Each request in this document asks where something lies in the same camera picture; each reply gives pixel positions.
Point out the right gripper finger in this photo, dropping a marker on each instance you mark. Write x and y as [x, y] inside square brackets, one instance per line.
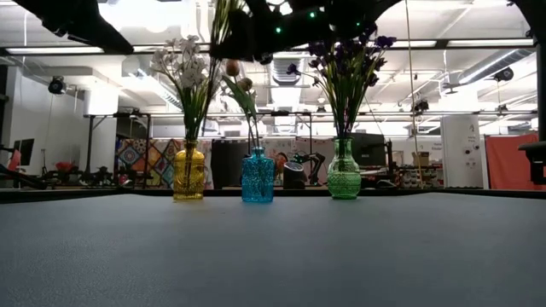
[239, 38]

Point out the white artificial flower bunch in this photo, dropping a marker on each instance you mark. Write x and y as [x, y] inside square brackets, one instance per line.
[164, 57]
[222, 19]
[194, 77]

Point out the blue glass vase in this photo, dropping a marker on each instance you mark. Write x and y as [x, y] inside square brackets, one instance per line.
[258, 175]

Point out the yellow glass vase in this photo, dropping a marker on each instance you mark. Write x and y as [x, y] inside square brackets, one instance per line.
[189, 170]

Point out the green glass vase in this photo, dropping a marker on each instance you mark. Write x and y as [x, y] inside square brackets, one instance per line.
[344, 170]

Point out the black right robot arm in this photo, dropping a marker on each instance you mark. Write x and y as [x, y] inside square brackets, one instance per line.
[341, 17]

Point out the black background robot arm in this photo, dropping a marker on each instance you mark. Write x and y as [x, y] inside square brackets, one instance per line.
[315, 161]

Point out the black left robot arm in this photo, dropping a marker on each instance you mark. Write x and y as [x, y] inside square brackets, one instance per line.
[77, 21]

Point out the black rectangular panel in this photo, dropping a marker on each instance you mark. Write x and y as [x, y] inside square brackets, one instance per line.
[226, 164]

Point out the colourful patterned quilt panel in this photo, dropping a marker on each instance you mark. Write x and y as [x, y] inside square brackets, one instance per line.
[145, 160]

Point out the overhead light bar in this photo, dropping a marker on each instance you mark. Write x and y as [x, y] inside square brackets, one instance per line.
[443, 43]

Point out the black ceiling spotlight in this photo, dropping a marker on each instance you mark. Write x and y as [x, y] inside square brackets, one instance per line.
[56, 85]
[504, 74]

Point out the cardboard box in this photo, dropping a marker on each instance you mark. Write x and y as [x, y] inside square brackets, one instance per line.
[422, 158]

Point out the red flower bouquet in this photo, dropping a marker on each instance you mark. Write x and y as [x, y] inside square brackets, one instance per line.
[64, 166]

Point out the blue table mat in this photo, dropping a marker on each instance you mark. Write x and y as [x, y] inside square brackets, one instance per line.
[256, 256]

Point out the small black monitor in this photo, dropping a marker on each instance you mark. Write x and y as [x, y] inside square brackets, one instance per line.
[26, 150]

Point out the orange partition wall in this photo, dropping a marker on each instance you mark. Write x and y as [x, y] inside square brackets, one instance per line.
[509, 162]

